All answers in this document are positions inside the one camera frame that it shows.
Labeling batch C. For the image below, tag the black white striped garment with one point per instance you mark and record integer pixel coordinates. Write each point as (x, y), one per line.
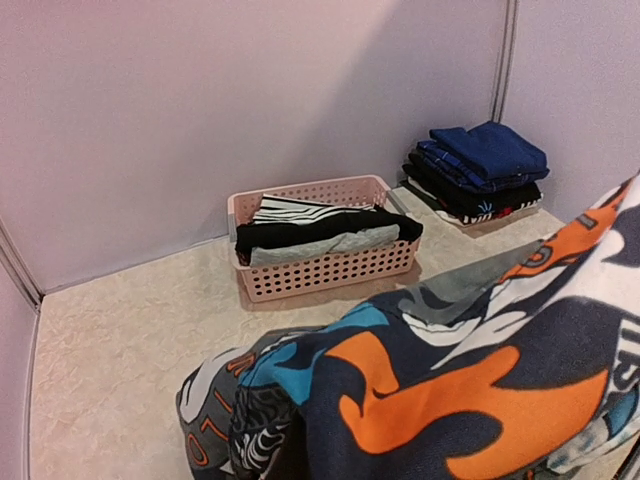
(276, 209)

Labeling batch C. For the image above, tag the orange patterned garment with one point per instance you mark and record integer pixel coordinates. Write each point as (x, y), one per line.
(524, 365)

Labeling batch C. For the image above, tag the navy blue Mickey t-shirt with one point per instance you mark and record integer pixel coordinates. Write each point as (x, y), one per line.
(494, 150)

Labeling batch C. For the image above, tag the pink perforated plastic basket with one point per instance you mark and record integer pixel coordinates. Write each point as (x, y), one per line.
(330, 270)

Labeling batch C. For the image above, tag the black garment in basket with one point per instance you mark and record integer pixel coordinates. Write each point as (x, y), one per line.
(273, 235)

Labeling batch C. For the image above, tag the left aluminium corner post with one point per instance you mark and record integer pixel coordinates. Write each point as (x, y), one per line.
(19, 272)

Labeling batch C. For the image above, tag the blue plaid folded shirt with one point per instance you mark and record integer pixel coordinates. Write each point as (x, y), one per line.
(468, 178)

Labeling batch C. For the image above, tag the right aluminium corner post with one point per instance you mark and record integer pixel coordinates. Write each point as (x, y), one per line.
(504, 61)

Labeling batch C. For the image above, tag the aluminium corner post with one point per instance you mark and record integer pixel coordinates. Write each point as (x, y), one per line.
(504, 61)
(19, 272)

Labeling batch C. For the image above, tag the grey folded garment in basket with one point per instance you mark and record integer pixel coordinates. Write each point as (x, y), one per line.
(340, 244)

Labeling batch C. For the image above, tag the black folded printed garment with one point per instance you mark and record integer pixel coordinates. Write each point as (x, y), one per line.
(460, 206)

